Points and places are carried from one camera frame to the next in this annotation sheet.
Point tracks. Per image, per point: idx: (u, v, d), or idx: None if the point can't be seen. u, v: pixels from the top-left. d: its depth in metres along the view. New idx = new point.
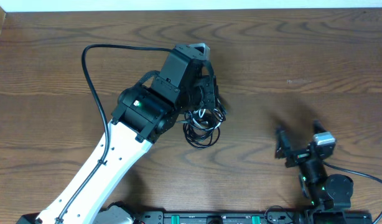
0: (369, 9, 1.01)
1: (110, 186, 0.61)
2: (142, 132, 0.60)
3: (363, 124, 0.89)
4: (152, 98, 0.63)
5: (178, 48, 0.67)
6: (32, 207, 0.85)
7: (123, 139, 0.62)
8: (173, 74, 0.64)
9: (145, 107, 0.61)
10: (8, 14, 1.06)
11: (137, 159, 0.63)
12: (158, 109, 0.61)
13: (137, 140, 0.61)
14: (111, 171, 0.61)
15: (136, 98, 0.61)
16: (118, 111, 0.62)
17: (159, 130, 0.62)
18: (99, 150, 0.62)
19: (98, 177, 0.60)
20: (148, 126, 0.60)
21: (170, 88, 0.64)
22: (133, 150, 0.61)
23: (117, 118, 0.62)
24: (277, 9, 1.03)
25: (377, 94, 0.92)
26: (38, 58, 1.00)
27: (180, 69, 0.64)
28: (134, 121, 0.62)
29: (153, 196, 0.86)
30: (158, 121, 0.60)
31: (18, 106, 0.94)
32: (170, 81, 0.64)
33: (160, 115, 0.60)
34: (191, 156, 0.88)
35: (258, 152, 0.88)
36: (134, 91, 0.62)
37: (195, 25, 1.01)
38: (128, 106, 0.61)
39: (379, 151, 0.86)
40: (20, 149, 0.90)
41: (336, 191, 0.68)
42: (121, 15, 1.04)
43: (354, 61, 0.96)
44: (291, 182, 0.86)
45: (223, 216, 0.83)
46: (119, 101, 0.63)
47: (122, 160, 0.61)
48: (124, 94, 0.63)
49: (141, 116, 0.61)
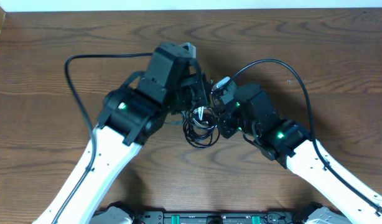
0: (369, 9, 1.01)
1: (100, 191, 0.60)
2: (129, 137, 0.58)
3: (363, 125, 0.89)
4: (138, 98, 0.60)
5: (163, 44, 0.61)
6: (33, 208, 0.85)
7: (110, 144, 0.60)
8: (158, 74, 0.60)
9: (130, 109, 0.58)
10: (8, 14, 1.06)
11: (125, 163, 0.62)
12: (145, 111, 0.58)
13: (125, 144, 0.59)
14: (99, 178, 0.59)
15: (121, 101, 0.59)
16: (103, 115, 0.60)
17: (148, 132, 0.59)
18: (86, 158, 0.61)
19: (88, 184, 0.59)
20: (135, 129, 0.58)
21: (157, 88, 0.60)
22: (121, 156, 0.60)
23: (103, 123, 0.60)
24: (278, 9, 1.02)
25: (377, 94, 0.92)
26: (38, 58, 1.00)
27: (165, 69, 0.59)
28: (120, 124, 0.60)
29: (153, 196, 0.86)
30: (145, 122, 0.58)
31: (18, 106, 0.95)
32: (156, 81, 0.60)
33: (147, 117, 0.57)
34: (191, 155, 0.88)
35: (257, 152, 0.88)
36: (119, 94, 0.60)
37: (195, 25, 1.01)
38: (112, 109, 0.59)
39: (379, 150, 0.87)
40: (21, 149, 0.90)
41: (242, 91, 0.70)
42: (121, 15, 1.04)
43: (353, 61, 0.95)
44: (290, 182, 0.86)
45: (223, 216, 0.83)
46: (104, 104, 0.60)
47: (109, 166, 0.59)
48: (109, 97, 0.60)
49: (128, 118, 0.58)
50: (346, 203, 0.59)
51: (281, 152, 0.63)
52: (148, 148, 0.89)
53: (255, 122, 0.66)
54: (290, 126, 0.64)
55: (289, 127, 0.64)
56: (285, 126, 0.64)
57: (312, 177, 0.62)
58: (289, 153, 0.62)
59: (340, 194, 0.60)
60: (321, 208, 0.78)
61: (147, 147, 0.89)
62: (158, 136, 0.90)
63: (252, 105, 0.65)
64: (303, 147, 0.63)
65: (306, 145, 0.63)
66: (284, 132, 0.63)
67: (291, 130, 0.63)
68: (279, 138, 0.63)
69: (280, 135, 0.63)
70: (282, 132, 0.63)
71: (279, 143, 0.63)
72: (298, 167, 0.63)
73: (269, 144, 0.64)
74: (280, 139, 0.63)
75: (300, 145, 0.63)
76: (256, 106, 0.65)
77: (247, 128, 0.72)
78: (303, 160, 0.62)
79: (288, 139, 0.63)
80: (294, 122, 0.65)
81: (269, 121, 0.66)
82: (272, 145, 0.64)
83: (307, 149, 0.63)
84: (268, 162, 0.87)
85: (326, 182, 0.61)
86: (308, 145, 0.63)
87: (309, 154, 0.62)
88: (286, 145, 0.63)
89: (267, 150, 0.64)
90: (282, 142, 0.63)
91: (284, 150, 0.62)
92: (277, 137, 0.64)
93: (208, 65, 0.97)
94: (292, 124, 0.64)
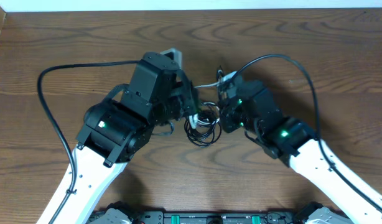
0: (369, 9, 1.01)
1: (83, 213, 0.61)
2: (109, 157, 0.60)
3: (363, 124, 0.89)
4: (119, 116, 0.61)
5: (147, 56, 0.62)
6: (33, 207, 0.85)
7: (90, 166, 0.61)
8: (142, 88, 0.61)
9: (111, 128, 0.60)
10: (8, 14, 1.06)
11: (109, 182, 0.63)
12: (127, 129, 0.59)
13: (106, 165, 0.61)
14: (81, 198, 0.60)
15: (101, 119, 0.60)
16: (84, 133, 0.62)
17: (130, 149, 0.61)
18: (68, 178, 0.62)
19: (70, 206, 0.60)
20: (117, 147, 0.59)
21: (141, 101, 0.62)
22: (102, 177, 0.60)
23: (83, 142, 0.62)
24: (278, 9, 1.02)
25: (377, 94, 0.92)
26: (38, 58, 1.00)
27: (149, 83, 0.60)
28: (101, 142, 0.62)
29: (153, 196, 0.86)
30: (127, 140, 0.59)
31: (18, 105, 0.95)
32: (140, 95, 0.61)
33: (129, 135, 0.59)
34: (191, 156, 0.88)
35: (257, 152, 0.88)
36: (99, 111, 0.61)
37: (195, 25, 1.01)
38: (94, 127, 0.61)
39: (380, 150, 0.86)
40: (21, 149, 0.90)
41: (246, 86, 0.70)
42: (121, 15, 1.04)
43: (353, 61, 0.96)
44: (291, 182, 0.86)
45: (223, 216, 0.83)
46: (86, 121, 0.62)
47: (91, 187, 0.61)
48: (89, 113, 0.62)
49: (109, 137, 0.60)
50: (350, 203, 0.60)
51: (284, 150, 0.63)
52: (148, 148, 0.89)
53: (257, 119, 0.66)
54: (295, 124, 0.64)
55: (293, 126, 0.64)
56: (288, 124, 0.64)
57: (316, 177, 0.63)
58: (293, 152, 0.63)
59: (343, 195, 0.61)
60: (323, 208, 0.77)
61: (147, 147, 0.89)
62: (158, 136, 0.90)
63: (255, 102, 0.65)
64: (308, 147, 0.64)
65: (311, 145, 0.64)
66: (288, 130, 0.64)
67: (295, 129, 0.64)
68: (284, 137, 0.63)
69: (284, 134, 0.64)
70: (286, 131, 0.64)
71: (282, 140, 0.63)
72: (304, 166, 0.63)
73: (272, 142, 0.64)
74: (284, 137, 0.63)
75: (303, 144, 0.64)
76: (258, 102, 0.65)
77: (250, 125, 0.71)
78: (308, 161, 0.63)
79: (292, 138, 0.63)
80: (298, 121, 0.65)
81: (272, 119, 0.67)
82: (274, 144, 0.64)
83: (311, 149, 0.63)
84: (268, 162, 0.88)
85: (331, 183, 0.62)
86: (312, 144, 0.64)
87: (313, 155, 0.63)
88: (288, 143, 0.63)
89: (270, 149, 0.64)
90: (285, 140, 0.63)
91: (286, 149, 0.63)
92: (281, 136, 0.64)
93: (208, 65, 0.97)
94: (295, 122, 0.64)
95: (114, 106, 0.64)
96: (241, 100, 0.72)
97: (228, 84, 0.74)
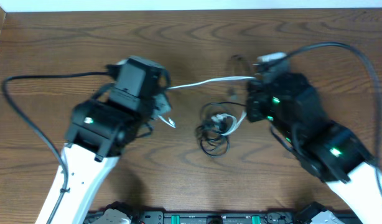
0: (369, 9, 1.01)
1: (79, 210, 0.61)
2: (101, 152, 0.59)
3: (363, 125, 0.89)
4: (106, 110, 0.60)
5: (135, 57, 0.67)
6: (33, 207, 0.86)
7: (80, 163, 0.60)
8: (130, 84, 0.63)
9: (98, 123, 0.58)
10: (8, 14, 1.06)
11: (101, 176, 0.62)
12: (115, 122, 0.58)
13: (97, 160, 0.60)
14: (76, 195, 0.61)
15: (88, 116, 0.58)
16: (71, 132, 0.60)
17: (119, 142, 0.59)
18: (59, 178, 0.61)
19: (66, 205, 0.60)
20: (106, 142, 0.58)
21: (128, 98, 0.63)
22: (94, 172, 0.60)
23: (72, 140, 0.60)
24: (278, 9, 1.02)
25: (377, 94, 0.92)
26: (38, 58, 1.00)
27: (137, 78, 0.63)
28: (89, 139, 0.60)
29: (153, 196, 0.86)
30: (117, 134, 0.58)
31: (18, 106, 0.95)
32: (128, 90, 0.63)
33: (117, 128, 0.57)
34: (191, 155, 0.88)
35: (257, 152, 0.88)
36: (85, 107, 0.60)
37: (195, 25, 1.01)
38: (80, 124, 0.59)
39: (379, 151, 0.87)
40: (21, 149, 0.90)
41: (285, 83, 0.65)
42: (121, 15, 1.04)
43: (354, 61, 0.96)
44: (291, 182, 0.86)
45: (223, 216, 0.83)
46: (71, 119, 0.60)
47: (84, 184, 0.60)
48: (74, 111, 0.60)
49: (97, 132, 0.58)
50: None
51: (331, 172, 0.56)
52: (148, 148, 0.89)
53: (298, 126, 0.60)
54: (344, 139, 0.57)
55: (344, 143, 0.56)
56: (336, 138, 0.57)
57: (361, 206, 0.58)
58: (344, 178, 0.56)
59: None
60: (327, 213, 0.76)
61: (148, 147, 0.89)
62: (158, 136, 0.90)
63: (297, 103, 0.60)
64: (361, 174, 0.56)
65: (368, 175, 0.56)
66: (339, 148, 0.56)
67: (345, 145, 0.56)
68: (334, 156, 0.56)
69: (335, 152, 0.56)
70: (337, 149, 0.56)
71: (331, 158, 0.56)
72: (356, 196, 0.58)
73: (316, 157, 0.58)
74: (334, 156, 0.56)
75: (355, 170, 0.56)
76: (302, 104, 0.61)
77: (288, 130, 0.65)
78: (361, 191, 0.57)
79: (343, 158, 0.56)
80: (346, 132, 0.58)
81: (315, 126, 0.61)
82: (320, 159, 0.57)
83: (365, 174, 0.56)
84: (268, 162, 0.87)
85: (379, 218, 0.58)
86: (369, 172, 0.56)
87: (368, 184, 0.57)
88: (338, 165, 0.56)
89: (312, 162, 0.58)
90: (336, 160, 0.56)
91: (338, 173, 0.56)
92: (331, 154, 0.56)
93: (209, 65, 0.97)
94: (344, 135, 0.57)
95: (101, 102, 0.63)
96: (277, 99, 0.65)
97: (267, 67, 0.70)
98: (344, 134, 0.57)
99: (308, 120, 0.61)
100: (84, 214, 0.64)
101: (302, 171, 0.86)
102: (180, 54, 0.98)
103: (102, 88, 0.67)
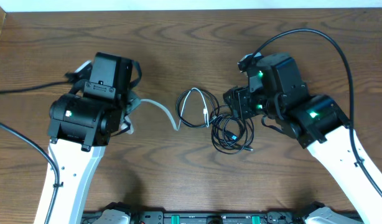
0: (369, 9, 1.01)
1: (76, 206, 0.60)
2: (86, 141, 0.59)
3: (363, 125, 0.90)
4: (84, 101, 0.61)
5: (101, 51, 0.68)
6: (33, 207, 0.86)
7: (69, 156, 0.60)
8: (104, 76, 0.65)
9: (78, 115, 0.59)
10: (8, 14, 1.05)
11: (91, 168, 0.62)
12: (95, 111, 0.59)
13: (84, 150, 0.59)
14: (69, 189, 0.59)
15: (67, 109, 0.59)
16: (53, 129, 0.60)
17: (103, 130, 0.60)
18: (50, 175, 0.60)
19: (61, 200, 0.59)
20: (90, 131, 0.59)
21: (104, 89, 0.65)
22: (84, 163, 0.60)
23: (55, 135, 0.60)
24: (279, 9, 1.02)
25: (377, 94, 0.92)
26: (38, 58, 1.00)
27: (111, 68, 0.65)
28: (73, 131, 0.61)
29: (153, 196, 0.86)
30: (98, 122, 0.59)
31: (18, 105, 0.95)
32: (103, 82, 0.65)
33: (98, 116, 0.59)
34: (191, 155, 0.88)
35: (257, 152, 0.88)
36: (63, 102, 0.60)
37: (195, 25, 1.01)
38: (61, 119, 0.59)
39: (379, 150, 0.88)
40: (20, 149, 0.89)
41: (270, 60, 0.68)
42: (121, 16, 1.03)
43: (353, 61, 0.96)
44: (291, 182, 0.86)
45: (223, 216, 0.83)
46: (50, 116, 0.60)
47: (77, 176, 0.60)
48: (53, 107, 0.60)
49: (79, 123, 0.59)
50: (366, 203, 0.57)
51: (308, 132, 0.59)
52: (148, 148, 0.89)
53: (279, 94, 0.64)
54: (323, 102, 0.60)
55: (323, 107, 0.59)
56: (313, 102, 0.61)
57: (338, 170, 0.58)
58: (320, 137, 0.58)
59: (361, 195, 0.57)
60: (323, 208, 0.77)
61: (148, 147, 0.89)
62: (158, 136, 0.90)
63: (277, 72, 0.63)
64: (337, 132, 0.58)
65: (341, 137, 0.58)
66: (316, 111, 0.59)
67: (322, 107, 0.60)
68: (312, 118, 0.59)
69: (313, 115, 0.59)
70: (315, 111, 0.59)
71: (308, 120, 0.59)
72: (326, 154, 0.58)
73: (295, 120, 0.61)
74: (313, 119, 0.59)
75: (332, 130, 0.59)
76: (280, 73, 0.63)
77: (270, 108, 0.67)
78: (333, 149, 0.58)
79: (320, 120, 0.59)
80: (325, 98, 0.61)
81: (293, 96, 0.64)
82: (298, 122, 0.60)
83: (341, 135, 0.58)
84: (268, 162, 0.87)
85: (354, 179, 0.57)
86: (345, 134, 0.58)
87: (342, 144, 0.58)
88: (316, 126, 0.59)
89: (291, 126, 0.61)
90: (313, 122, 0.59)
91: (313, 134, 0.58)
92: (308, 116, 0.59)
93: (209, 65, 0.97)
94: (323, 100, 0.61)
95: (77, 96, 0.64)
96: (261, 73, 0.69)
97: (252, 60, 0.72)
98: (325, 100, 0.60)
99: (288, 88, 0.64)
100: (81, 211, 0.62)
101: (302, 171, 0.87)
102: (180, 54, 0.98)
103: (67, 76, 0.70)
